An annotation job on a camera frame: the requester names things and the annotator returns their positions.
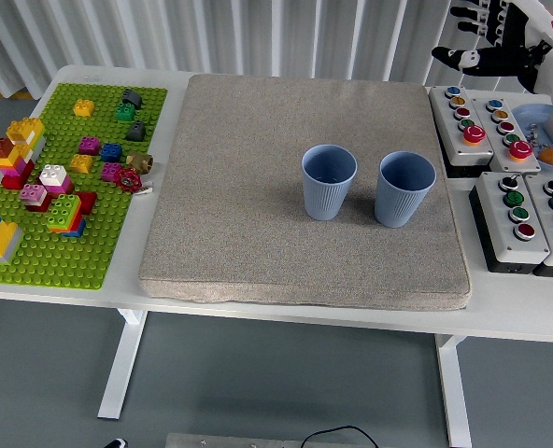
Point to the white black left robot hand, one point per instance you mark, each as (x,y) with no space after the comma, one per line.
(117,443)

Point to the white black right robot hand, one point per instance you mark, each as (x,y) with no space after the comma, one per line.
(543,51)

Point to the blue ribbed cup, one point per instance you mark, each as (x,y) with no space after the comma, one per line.
(327,196)
(403,198)

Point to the light blue plate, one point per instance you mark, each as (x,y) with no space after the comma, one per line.
(526,116)

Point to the white table leg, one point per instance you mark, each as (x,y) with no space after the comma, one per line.
(122,364)
(454,396)

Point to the small metal keys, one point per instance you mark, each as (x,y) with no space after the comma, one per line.
(533,135)

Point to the grey emergency-stop button box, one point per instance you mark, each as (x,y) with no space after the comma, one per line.
(474,134)
(520,149)

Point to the green studded baseplate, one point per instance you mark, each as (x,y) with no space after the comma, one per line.
(61,261)

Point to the blue yellow grey brick stack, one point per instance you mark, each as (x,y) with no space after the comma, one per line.
(1,240)

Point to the green orange blue brick stack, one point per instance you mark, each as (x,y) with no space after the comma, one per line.
(64,210)

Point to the red toy brick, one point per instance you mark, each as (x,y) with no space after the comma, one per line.
(89,201)

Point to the white paper tag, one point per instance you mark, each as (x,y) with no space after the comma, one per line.
(145,190)

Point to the pink dark red brick stack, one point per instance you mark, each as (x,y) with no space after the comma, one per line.
(33,193)

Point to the magenta toy brick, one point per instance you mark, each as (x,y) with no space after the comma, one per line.
(110,172)
(89,146)

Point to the grey-brown fabric mat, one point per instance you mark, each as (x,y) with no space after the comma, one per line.
(258,210)

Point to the white pink brick stack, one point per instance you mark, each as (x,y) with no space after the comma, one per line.
(53,175)

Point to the yellow toy brick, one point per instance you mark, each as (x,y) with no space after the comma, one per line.
(81,164)
(84,108)

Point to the brass valve red handwheel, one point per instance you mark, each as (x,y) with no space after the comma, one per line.
(139,162)

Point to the yellow brown red brick tower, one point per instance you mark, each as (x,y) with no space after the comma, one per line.
(17,175)

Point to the blue toy brick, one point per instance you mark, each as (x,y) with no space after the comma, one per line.
(111,153)

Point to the dark grey curved brick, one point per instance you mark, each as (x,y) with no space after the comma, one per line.
(133,98)
(136,132)

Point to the green toy brick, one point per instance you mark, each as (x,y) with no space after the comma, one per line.
(126,113)

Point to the white pleated curtain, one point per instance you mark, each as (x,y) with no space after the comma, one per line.
(188,32)

